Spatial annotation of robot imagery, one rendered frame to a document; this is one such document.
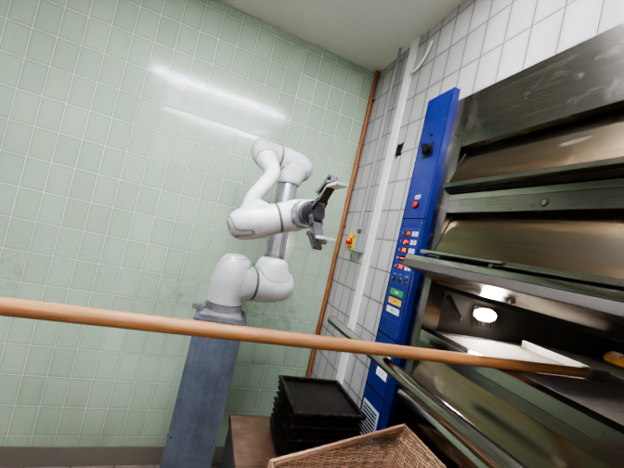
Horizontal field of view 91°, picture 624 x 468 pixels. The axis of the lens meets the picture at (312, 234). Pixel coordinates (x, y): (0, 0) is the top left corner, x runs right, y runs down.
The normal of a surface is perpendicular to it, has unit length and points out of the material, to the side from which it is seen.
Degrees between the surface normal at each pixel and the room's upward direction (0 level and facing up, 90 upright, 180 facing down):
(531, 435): 70
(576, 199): 90
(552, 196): 90
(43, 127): 90
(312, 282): 90
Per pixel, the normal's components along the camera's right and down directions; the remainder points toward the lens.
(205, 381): 0.25, 0.03
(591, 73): -0.92, -0.22
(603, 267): -0.79, -0.54
